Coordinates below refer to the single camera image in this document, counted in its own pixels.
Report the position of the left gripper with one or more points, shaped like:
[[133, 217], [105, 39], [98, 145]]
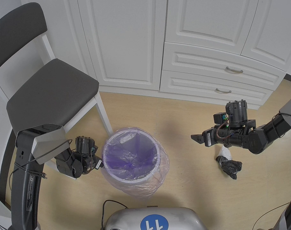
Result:
[[91, 164]]

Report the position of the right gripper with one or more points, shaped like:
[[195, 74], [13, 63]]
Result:
[[222, 136]]

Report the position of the purple plastic bag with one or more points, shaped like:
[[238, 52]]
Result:
[[162, 166]]

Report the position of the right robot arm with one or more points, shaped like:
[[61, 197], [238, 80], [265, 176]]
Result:
[[258, 140]]

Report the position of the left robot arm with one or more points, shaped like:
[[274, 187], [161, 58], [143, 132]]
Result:
[[25, 166]]

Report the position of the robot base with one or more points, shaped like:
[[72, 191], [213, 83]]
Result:
[[155, 220]]

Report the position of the white trash bin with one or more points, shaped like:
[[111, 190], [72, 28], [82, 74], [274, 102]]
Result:
[[116, 175]]

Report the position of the crumpled black plastic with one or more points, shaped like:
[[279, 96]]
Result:
[[230, 167]]

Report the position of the crumpled white paper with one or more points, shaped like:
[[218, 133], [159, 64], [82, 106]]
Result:
[[225, 153]]

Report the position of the white chair dark grey seat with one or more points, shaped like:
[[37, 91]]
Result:
[[54, 87]]

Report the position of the white wardrobe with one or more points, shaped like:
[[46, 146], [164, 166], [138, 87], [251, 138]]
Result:
[[126, 32]]

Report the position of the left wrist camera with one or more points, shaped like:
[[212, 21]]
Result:
[[94, 149]]

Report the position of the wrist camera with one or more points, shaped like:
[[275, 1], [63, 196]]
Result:
[[94, 149], [218, 118]]

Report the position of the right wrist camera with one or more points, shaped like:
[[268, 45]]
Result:
[[218, 118]]

